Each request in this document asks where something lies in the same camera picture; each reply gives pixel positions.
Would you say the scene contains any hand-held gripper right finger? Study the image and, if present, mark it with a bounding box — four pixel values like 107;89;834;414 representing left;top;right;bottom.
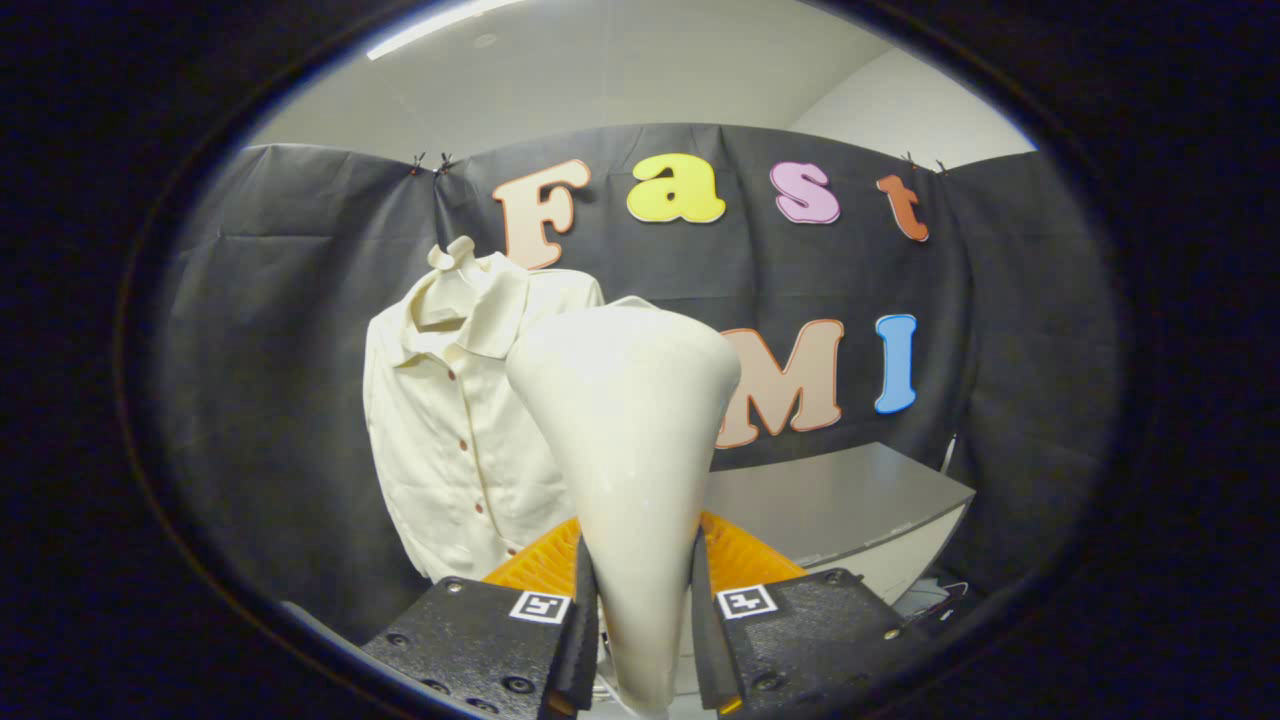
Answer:
690;512;926;716

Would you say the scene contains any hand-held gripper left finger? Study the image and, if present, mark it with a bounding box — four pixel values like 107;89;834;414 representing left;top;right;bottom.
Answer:
360;515;601;720

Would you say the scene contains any cream button-up shirt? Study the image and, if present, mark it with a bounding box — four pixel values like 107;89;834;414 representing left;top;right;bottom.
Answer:
362;237;661;584

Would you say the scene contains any white cabinet with grey top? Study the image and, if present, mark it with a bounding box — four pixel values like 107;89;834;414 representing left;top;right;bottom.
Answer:
700;441;977;606

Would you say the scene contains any black backdrop cloth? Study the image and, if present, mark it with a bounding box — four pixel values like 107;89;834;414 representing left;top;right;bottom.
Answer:
150;123;1121;646

